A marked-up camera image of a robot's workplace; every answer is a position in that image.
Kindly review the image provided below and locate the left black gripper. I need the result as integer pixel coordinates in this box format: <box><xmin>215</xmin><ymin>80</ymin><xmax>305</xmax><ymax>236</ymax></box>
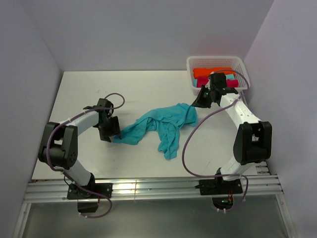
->
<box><xmin>98</xmin><ymin>116</ymin><xmax>121</xmax><ymax>142</ymax></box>

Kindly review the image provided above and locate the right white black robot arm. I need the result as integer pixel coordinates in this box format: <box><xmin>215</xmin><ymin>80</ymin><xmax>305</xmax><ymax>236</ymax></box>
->
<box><xmin>192</xmin><ymin>86</ymin><xmax>272</xmax><ymax>193</ymax></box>

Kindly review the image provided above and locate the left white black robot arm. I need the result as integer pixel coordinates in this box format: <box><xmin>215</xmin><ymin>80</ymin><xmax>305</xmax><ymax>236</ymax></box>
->
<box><xmin>38</xmin><ymin>107</ymin><xmax>121</xmax><ymax>198</ymax></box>

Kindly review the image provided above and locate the pink rolled t shirt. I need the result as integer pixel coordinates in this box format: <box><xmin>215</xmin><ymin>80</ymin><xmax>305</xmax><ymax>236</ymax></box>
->
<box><xmin>193</xmin><ymin>76</ymin><xmax>239</xmax><ymax>88</ymax></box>

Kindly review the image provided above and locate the orange rolled t shirt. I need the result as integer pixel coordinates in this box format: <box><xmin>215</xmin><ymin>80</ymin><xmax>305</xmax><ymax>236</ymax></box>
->
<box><xmin>193</xmin><ymin>67</ymin><xmax>235</xmax><ymax>78</ymax></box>

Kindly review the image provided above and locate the light teal rolled t shirt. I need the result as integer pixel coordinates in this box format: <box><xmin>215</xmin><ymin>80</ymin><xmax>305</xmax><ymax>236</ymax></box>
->
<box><xmin>225</xmin><ymin>74</ymin><xmax>235</xmax><ymax>80</ymax></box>

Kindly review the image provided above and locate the white plastic basket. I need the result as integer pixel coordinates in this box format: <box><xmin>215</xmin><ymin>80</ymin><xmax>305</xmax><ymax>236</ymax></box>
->
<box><xmin>186</xmin><ymin>56</ymin><xmax>250</xmax><ymax>96</ymax></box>

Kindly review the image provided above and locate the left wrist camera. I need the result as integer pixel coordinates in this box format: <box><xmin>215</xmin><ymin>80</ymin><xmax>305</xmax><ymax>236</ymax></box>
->
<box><xmin>83</xmin><ymin>98</ymin><xmax>114</xmax><ymax>113</ymax></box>

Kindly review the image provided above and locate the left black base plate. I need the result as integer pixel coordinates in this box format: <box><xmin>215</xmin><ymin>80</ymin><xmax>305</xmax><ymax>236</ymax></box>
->
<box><xmin>66</xmin><ymin>183</ymin><xmax>113</xmax><ymax>200</ymax></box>

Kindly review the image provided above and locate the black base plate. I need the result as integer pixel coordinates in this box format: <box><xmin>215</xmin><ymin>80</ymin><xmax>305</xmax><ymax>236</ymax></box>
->
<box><xmin>195</xmin><ymin>178</ymin><xmax>243</xmax><ymax>195</ymax></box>
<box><xmin>66</xmin><ymin>183</ymin><xmax>113</xmax><ymax>200</ymax></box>

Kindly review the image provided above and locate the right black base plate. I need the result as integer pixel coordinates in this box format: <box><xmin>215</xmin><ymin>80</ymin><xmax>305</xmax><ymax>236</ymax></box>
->
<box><xmin>195</xmin><ymin>178</ymin><xmax>243</xmax><ymax>195</ymax></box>

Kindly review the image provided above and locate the aluminium rail frame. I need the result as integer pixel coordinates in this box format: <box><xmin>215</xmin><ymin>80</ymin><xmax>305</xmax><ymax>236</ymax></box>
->
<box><xmin>12</xmin><ymin>94</ymin><xmax>298</xmax><ymax>238</ymax></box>

